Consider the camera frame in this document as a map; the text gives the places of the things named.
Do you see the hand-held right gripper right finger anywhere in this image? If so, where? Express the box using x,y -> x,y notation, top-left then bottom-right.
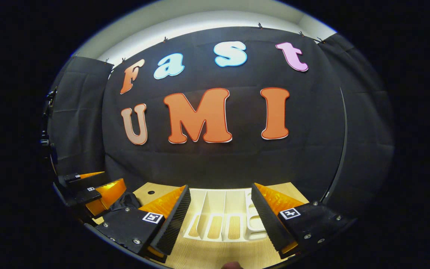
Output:
251,182 -> 356,259

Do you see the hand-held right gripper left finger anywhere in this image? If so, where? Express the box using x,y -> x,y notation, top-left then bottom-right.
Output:
95,185 -> 192,263

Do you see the black schoolbag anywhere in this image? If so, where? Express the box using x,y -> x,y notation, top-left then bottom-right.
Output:
109,192 -> 143,213

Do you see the white bookshelf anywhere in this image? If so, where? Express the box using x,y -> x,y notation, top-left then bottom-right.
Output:
183,188 -> 269,242

